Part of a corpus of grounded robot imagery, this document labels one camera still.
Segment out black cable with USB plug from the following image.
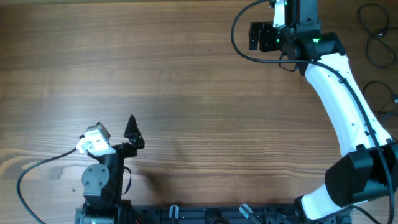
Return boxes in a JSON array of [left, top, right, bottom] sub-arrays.
[[357, 2, 398, 69]]

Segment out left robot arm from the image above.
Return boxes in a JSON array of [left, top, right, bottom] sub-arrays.
[[75, 115, 145, 224]]

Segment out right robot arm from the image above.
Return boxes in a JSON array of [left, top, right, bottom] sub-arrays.
[[249, 1, 397, 223]]

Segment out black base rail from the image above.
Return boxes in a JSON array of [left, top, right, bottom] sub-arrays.
[[74, 203, 352, 224]]

